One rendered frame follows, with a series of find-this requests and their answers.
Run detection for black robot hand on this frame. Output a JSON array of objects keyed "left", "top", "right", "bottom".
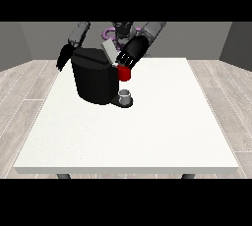
[
  {"left": 114, "top": 34, "right": 151, "bottom": 71},
  {"left": 55, "top": 42, "right": 75, "bottom": 73}
]

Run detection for pale grey machine lid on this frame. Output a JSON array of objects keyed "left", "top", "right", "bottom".
[{"left": 100, "top": 39, "right": 119, "bottom": 63}]

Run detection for black coffee machine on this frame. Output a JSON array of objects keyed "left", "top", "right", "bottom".
[{"left": 70, "top": 47, "right": 134, "bottom": 109}]

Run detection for grey robot trunk purple rings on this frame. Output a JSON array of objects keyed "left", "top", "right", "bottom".
[{"left": 101, "top": 22, "right": 143, "bottom": 49}]

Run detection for small grey cup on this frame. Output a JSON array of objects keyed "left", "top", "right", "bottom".
[{"left": 118, "top": 88, "right": 133, "bottom": 104}]

